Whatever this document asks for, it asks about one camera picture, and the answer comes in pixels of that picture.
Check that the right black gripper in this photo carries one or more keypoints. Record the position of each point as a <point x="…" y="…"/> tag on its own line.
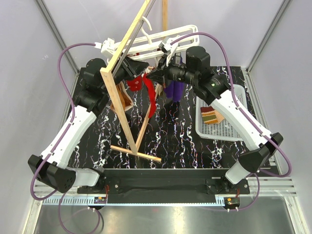
<point x="162" y="71"/>

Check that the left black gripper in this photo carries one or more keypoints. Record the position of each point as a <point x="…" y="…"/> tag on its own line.
<point x="133" y="68"/>

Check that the red sock with cream cuff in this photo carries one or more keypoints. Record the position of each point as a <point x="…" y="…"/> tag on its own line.
<point x="135" y="84"/>

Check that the purple sock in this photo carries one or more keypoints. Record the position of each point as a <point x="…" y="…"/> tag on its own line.
<point x="175" y="91"/>

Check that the orange sock with cream cuff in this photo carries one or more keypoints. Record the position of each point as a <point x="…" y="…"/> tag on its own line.
<point x="125" y="99"/>

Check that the white plastic clip hanger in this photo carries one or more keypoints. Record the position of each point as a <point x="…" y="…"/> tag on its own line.
<point x="147" y="44"/>

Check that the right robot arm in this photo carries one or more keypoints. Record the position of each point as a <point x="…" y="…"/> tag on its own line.
<point x="216" y="92"/>

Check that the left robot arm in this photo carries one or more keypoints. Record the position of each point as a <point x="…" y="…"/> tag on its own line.
<point x="51" y="166"/>

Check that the black marble pattern mat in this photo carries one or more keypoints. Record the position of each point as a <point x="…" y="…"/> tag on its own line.
<point x="170" y="135"/>

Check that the grey metal rack rod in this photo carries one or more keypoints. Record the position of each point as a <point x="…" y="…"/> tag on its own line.
<point x="130" y="36"/>

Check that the white perforated plastic basket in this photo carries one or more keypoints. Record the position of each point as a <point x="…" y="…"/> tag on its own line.
<point x="218" y="131"/>

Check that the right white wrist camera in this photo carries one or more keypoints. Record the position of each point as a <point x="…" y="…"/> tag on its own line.
<point x="167" y="48"/>

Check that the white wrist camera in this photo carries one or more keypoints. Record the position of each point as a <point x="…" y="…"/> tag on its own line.
<point x="167" y="48"/>
<point x="107" y="48"/>

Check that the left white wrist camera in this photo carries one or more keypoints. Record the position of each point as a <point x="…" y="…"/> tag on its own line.
<point x="107" y="48"/>

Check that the wooden drying rack frame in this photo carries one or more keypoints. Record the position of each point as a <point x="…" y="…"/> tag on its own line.
<point x="110" y="71"/>

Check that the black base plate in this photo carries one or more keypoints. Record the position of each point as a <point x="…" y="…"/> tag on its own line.
<point x="165" y="186"/>

